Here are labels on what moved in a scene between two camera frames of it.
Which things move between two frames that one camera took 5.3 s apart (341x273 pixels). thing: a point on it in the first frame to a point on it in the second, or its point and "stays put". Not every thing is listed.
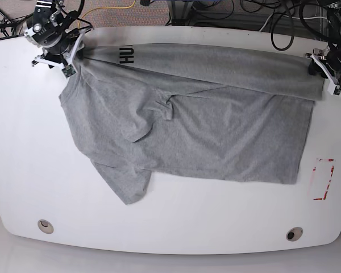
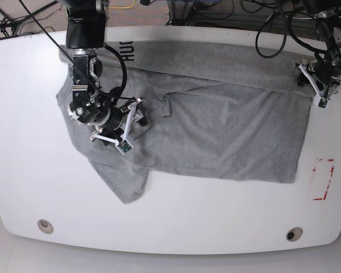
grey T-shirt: (231, 113) stays put
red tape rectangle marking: (327, 190) stays put
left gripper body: (63, 54) to (119, 121)
